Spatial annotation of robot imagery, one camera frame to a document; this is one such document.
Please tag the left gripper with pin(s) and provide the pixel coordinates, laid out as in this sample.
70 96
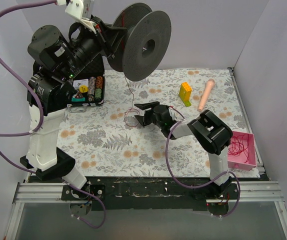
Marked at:
106 40

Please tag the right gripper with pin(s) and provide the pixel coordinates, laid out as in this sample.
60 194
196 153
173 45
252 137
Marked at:
149 116

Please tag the black cable spool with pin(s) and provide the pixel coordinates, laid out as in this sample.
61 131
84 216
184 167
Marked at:
145 44

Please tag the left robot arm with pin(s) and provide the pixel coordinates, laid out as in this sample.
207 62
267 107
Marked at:
57 62

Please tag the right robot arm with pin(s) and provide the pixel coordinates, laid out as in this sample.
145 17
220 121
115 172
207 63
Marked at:
210 132

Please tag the floral table mat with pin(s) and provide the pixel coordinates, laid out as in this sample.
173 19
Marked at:
107 140

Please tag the yellow toy brick tower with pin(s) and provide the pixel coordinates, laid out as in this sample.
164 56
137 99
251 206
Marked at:
185 92

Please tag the black poker chip case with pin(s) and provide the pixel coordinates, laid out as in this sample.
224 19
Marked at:
90 86

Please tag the beige toy microphone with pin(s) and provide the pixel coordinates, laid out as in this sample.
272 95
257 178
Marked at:
208 88

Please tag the black front base bar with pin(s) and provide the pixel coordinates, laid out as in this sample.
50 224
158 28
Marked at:
144 193

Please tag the pink plastic box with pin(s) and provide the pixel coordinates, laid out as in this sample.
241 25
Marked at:
241 151

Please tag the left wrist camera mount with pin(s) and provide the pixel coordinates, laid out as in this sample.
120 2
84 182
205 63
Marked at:
79 10

